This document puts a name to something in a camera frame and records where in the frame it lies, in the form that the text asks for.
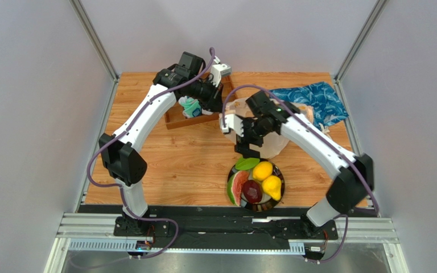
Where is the yellow fake lemon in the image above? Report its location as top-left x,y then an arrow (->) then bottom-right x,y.
252,161 -> 273,181

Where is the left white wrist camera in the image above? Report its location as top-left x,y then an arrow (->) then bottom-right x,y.
208,56 -> 232,87

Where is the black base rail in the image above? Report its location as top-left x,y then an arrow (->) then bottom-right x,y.
77,204 -> 378,255

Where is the brown wooden organizer tray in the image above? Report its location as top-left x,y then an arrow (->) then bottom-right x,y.
164,76 -> 234,130

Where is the dark red fake apple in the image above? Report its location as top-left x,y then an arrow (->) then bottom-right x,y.
242,180 -> 263,203

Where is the teal white sock bundle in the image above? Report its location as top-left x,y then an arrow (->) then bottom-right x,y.
178,96 -> 202,118

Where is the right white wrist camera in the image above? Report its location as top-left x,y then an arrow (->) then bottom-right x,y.
220,114 -> 244,137

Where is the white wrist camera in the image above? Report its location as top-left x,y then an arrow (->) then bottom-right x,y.
220,114 -> 244,137
208,56 -> 232,87

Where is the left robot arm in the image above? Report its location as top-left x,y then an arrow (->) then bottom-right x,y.
97,51 -> 232,236

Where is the green fake starfruit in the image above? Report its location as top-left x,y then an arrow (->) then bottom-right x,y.
234,157 -> 260,171

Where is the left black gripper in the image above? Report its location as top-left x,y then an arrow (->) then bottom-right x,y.
188,78 -> 226,115

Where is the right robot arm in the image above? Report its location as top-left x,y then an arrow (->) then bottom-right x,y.
220,91 -> 374,238

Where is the fake watermelon slice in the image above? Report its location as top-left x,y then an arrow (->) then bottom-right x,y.
227,170 -> 250,206

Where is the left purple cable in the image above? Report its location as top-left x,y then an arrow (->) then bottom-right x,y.
85,47 -> 217,260

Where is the translucent white plastic bag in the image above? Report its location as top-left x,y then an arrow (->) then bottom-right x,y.
225,98 -> 314,159

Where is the black rimmed beige plate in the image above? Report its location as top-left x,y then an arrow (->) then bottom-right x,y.
226,158 -> 285,212

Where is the blue patterned cloth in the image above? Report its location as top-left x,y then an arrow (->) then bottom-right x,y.
271,81 -> 349,129

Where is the yellow fake pear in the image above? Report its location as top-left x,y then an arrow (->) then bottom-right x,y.
261,175 -> 282,201

